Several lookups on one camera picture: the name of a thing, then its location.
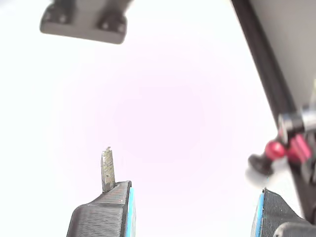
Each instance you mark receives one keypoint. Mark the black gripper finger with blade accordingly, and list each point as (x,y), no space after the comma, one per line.
(103,217)

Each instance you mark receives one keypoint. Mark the dark grey mount bracket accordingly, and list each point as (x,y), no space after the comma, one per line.
(84,27)

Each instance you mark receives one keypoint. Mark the red ball head mount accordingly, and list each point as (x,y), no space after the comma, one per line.
(275,148)

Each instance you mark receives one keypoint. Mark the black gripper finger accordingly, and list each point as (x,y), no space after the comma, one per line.
(271,214)

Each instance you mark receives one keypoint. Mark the black frame bar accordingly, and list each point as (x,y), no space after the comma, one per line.
(261,49)

